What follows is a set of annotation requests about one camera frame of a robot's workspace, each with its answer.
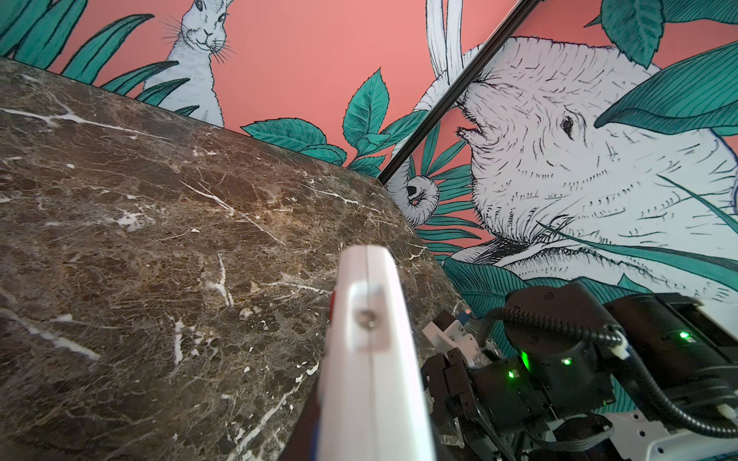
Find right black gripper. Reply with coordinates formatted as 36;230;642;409
421;349;507;455

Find white remote control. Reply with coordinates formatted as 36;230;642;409
312;245;437;460

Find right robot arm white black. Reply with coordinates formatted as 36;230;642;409
421;282;737;460

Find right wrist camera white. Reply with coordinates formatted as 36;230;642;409
422;309;484;369

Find right black frame post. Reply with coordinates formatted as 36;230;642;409
378;0;541;186

